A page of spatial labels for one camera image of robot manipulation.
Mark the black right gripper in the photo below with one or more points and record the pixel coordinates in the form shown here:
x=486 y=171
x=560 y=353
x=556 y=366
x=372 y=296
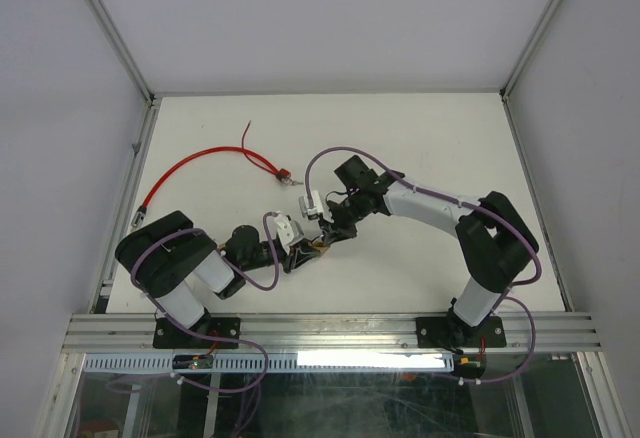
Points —
x=330 y=230

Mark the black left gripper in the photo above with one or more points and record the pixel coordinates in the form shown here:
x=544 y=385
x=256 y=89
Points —
x=297 y=256

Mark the large brass padlock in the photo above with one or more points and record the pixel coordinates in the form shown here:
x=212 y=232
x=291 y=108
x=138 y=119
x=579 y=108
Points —
x=320 y=247

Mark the red cable lock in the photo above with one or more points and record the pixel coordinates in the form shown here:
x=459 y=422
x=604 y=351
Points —
x=222 y=187

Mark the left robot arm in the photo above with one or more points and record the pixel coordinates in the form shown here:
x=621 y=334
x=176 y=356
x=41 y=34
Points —
x=160 y=256

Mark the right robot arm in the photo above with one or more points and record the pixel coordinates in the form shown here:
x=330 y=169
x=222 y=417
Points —
x=495 y=242

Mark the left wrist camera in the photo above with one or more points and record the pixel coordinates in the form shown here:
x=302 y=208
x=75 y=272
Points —
x=288 y=230

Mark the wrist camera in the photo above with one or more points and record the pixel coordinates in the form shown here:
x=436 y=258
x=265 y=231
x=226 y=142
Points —
x=288 y=230
x=312 y=207

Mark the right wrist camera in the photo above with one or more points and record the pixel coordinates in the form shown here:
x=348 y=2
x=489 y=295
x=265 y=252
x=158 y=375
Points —
x=312 y=207

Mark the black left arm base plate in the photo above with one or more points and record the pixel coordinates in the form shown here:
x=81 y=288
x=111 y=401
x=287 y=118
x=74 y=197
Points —
x=209 y=331

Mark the white slotted cable duct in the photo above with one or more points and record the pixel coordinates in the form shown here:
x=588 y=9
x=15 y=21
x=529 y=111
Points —
x=297 y=362

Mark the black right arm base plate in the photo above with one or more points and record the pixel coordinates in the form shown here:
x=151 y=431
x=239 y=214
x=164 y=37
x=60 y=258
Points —
x=448 y=333

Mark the aluminium mounting rail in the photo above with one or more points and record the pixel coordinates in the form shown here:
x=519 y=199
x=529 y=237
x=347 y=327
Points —
x=556 y=332

